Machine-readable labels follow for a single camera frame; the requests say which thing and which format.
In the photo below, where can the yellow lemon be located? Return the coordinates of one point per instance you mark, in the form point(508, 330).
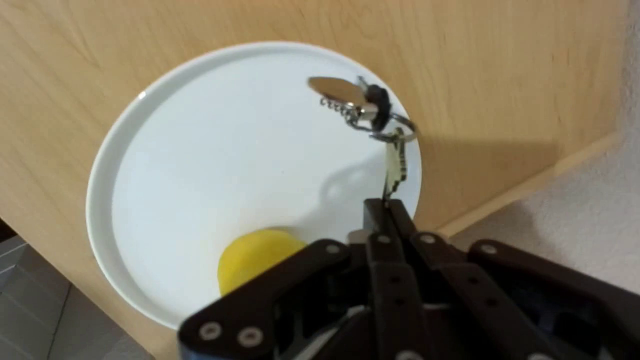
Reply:
point(257, 257)

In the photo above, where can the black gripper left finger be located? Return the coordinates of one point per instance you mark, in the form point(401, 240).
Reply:
point(387, 292)

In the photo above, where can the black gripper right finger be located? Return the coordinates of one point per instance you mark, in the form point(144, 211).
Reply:
point(507, 300)

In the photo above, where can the light wooden nightstand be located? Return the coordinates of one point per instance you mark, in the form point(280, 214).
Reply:
point(500, 67)

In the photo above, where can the white round plate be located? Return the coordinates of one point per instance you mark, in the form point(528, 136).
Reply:
point(221, 172)

